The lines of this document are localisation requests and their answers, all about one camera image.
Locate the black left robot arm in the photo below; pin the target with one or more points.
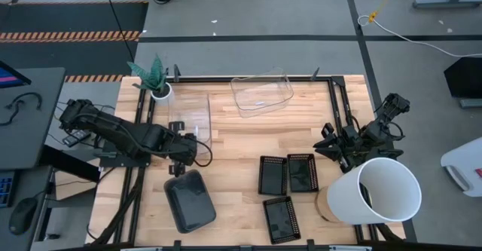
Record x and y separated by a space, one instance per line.
124 134

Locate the white cylindrical bin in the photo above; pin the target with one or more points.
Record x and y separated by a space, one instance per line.
376 206

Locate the green artificial plant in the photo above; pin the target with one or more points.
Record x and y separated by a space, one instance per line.
150 74

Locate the black metal table frame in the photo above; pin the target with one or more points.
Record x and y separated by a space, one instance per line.
335 92

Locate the white plastic object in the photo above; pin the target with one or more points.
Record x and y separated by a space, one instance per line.
465 164

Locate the black keyboard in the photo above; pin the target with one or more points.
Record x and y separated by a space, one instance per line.
5 188

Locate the black power adapter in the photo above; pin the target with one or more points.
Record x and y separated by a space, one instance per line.
75 138

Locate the round wooden lamp base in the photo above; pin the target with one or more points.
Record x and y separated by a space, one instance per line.
322 206

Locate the black hazard-striped floor mat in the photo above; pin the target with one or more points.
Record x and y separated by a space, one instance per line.
75 17

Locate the black computer mouse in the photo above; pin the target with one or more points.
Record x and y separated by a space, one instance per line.
22 216

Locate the black table clamp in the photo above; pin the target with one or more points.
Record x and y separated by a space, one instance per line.
176 73
315 74

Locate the black slatted plastic basket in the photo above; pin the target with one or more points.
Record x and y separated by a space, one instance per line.
303 172
272 175
281 219

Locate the computer monitor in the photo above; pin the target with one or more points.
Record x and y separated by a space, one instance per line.
9 77

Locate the white plant pot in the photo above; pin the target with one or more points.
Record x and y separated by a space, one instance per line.
162 97

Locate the dark grey desk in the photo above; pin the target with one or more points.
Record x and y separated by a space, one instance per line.
34 130

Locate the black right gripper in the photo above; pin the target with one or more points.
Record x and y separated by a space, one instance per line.
346 147

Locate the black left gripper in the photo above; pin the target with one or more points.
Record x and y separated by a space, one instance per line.
186 149

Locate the large smoky grey plastic bin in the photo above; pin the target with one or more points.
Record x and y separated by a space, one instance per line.
190 229

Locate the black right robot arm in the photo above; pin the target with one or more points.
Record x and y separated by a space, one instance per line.
391 108

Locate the black box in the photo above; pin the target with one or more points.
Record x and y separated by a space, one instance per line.
465 77

